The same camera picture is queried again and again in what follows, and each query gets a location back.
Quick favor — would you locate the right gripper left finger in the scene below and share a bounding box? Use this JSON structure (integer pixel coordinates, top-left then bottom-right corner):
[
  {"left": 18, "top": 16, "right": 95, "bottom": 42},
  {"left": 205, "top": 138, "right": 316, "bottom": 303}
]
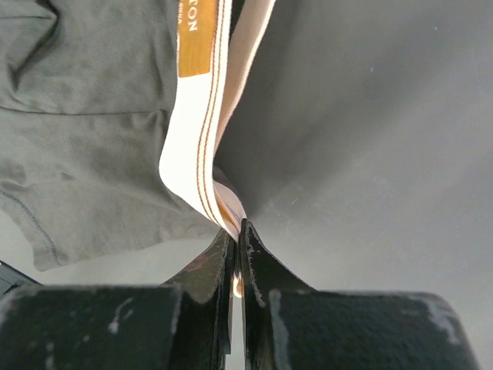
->
[{"left": 165, "top": 230, "right": 236, "bottom": 369}]

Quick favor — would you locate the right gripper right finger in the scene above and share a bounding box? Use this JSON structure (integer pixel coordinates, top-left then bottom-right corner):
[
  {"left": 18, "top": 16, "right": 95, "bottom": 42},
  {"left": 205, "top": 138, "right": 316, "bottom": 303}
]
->
[{"left": 239, "top": 219, "right": 314, "bottom": 369}]

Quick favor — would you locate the grey underwear white waistband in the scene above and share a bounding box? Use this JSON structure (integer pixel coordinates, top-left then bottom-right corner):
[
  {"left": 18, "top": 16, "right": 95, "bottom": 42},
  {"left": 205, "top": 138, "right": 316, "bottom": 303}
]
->
[{"left": 1, "top": 1, "right": 274, "bottom": 271}]

